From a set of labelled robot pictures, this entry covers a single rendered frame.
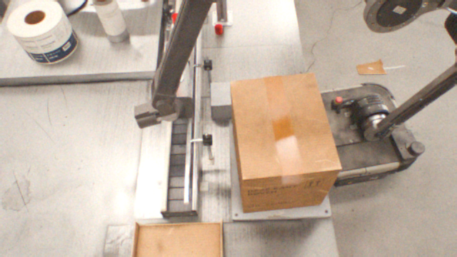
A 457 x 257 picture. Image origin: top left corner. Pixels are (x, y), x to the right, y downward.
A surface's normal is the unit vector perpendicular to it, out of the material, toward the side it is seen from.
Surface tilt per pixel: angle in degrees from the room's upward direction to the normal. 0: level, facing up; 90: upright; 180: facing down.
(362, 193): 0
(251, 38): 0
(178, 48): 84
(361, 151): 0
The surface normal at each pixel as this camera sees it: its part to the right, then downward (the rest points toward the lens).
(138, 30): -0.04, -0.51
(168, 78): 0.18, 0.70
